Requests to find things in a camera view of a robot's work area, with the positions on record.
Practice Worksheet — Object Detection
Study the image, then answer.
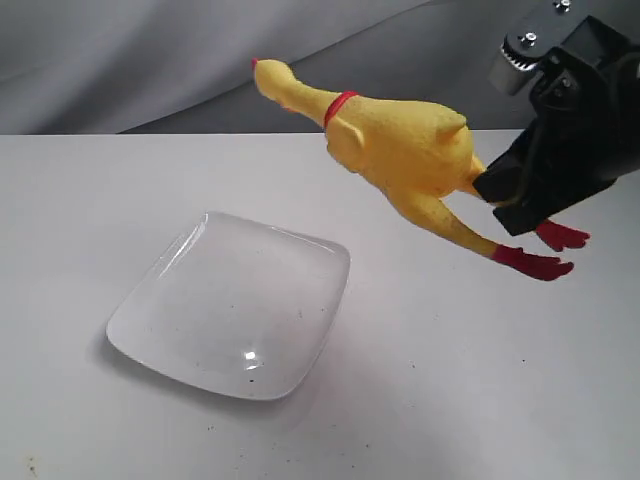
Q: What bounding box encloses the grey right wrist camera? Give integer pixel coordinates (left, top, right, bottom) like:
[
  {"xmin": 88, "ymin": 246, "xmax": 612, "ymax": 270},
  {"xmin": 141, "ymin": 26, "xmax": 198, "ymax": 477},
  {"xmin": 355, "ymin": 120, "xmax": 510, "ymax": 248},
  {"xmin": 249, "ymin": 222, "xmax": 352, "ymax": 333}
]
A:
[{"xmin": 488, "ymin": 43, "xmax": 537, "ymax": 96}]

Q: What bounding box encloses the white square plate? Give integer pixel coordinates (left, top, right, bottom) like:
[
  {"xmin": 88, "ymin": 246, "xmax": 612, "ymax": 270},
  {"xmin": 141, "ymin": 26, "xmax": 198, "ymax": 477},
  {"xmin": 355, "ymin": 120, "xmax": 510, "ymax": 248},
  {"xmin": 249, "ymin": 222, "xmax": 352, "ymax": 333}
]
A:
[{"xmin": 106, "ymin": 211, "xmax": 351, "ymax": 401}]

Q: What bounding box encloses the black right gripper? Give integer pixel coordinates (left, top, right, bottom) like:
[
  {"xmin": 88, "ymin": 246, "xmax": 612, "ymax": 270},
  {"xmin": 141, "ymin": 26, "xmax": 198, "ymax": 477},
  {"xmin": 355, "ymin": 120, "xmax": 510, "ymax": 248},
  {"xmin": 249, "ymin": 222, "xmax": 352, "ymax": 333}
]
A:
[{"xmin": 472, "ymin": 1, "xmax": 639, "ymax": 236}]

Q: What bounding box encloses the grey fabric backdrop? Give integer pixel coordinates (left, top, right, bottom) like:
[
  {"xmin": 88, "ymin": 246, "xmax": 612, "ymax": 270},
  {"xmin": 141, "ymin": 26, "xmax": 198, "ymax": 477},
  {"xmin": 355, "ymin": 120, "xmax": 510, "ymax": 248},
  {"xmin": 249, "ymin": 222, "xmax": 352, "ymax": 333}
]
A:
[{"xmin": 1, "ymin": 1, "xmax": 533, "ymax": 134}]

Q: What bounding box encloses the yellow rubber chicken toy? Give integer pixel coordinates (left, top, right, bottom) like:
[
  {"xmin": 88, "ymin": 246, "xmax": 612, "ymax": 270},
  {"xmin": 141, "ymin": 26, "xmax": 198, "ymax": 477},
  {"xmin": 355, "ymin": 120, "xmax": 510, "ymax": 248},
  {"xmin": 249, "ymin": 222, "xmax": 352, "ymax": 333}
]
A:
[{"xmin": 251, "ymin": 58, "xmax": 574, "ymax": 282}]

